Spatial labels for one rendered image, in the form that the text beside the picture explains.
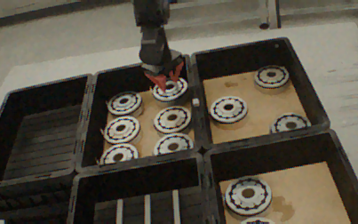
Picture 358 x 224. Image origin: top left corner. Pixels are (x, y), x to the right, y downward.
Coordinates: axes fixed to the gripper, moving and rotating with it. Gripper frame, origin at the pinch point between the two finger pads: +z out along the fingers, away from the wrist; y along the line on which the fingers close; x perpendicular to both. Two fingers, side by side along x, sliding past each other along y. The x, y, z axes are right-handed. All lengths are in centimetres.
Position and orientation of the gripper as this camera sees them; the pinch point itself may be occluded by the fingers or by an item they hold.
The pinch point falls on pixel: (169, 84)
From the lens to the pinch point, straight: 110.3
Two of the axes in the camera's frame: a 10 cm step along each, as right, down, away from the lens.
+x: -7.9, -3.6, 4.9
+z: 1.2, 7.0, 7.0
